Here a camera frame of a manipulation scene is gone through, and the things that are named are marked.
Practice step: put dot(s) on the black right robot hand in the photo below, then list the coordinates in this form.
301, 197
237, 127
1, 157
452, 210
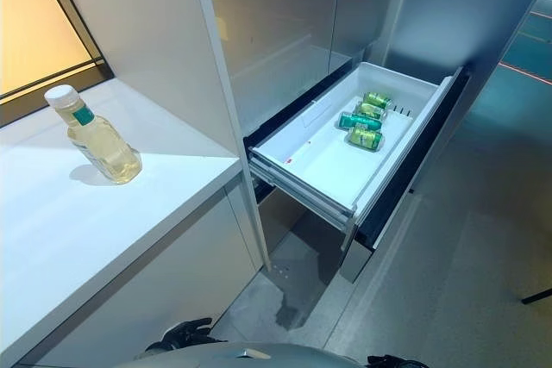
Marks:
390, 363

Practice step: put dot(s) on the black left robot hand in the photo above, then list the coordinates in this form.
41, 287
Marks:
190, 331

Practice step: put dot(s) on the yellow drink bottle white cap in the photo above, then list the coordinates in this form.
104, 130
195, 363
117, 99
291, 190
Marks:
103, 148

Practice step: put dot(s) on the white fridge drawer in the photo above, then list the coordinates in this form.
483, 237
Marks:
336, 161

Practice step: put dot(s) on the stainless steel fridge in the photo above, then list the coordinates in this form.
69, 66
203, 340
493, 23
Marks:
280, 19

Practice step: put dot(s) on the robot silver legs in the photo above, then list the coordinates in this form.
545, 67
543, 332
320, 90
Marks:
267, 357

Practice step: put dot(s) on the black furniture leg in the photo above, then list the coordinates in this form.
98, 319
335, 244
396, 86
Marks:
539, 292

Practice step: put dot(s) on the light green drink can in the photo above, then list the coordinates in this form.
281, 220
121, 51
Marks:
371, 110
364, 139
377, 101

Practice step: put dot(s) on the dark green drink can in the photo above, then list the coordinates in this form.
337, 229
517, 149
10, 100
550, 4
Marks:
355, 120

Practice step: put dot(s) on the tall white cabinet panel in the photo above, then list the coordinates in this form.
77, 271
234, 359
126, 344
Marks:
151, 40

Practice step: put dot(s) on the yellow window with black frame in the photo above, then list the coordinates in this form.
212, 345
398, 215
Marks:
34, 32

